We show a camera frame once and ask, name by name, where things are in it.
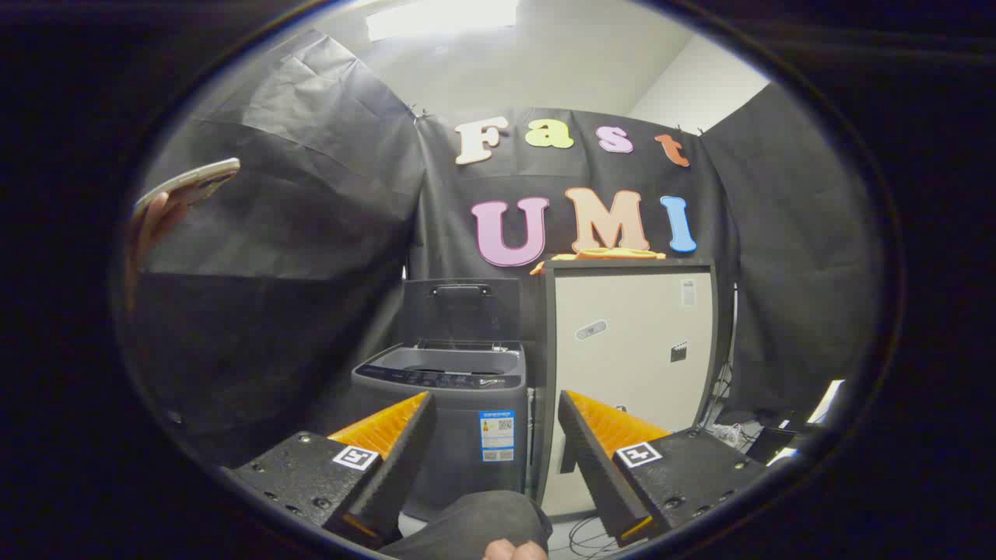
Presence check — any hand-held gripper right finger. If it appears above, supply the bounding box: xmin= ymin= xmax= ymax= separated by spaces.
xmin=558 ymin=389 xmax=768 ymax=548

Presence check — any cream cabinet with grey frame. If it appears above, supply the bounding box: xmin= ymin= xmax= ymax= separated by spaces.
xmin=535 ymin=258 xmax=721 ymax=519

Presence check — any grey washing machine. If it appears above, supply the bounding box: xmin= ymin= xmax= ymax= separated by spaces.
xmin=352 ymin=341 xmax=531 ymax=522

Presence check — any ceiling light panel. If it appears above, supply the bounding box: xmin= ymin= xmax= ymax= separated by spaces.
xmin=364 ymin=0 xmax=520 ymax=42

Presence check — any black floor cable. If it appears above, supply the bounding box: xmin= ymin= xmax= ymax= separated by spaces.
xmin=566 ymin=516 xmax=625 ymax=555

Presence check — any light-coloured smartphone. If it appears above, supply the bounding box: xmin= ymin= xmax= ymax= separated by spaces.
xmin=132 ymin=158 xmax=242 ymax=223

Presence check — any person's leg in dark trousers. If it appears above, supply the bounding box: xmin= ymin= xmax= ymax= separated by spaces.
xmin=380 ymin=490 xmax=554 ymax=560

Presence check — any black box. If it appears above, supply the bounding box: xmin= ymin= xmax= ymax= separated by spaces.
xmin=745 ymin=425 xmax=800 ymax=467

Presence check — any yellow shirt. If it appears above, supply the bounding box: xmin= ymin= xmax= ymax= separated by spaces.
xmin=530 ymin=247 xmax=668 ymax=275

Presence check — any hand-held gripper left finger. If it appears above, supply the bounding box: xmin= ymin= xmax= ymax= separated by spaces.
xmin=222 ymin=391 xmax=437 ymax=550

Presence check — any bundle of cables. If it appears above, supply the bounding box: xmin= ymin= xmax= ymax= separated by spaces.
xmin=699 ymin=359 xmax=749 ymax=453

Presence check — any black backdrop cloth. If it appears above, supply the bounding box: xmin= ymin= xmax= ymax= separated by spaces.
xmin=124 ymin=31 xmax=884 ymax=467

